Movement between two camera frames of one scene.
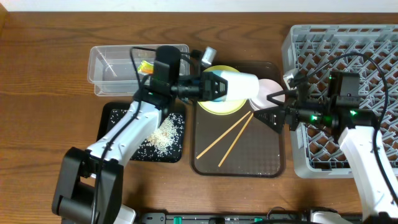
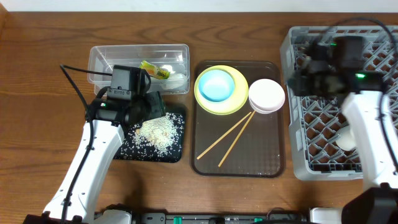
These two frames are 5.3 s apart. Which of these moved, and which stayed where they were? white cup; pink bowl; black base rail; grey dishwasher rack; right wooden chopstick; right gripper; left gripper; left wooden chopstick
Moved: left gripper; right gripper; white cup
Stayed: black base rail; pink bowl; grey dishwasher rack; left wooden chopstick; right wooden chopstick
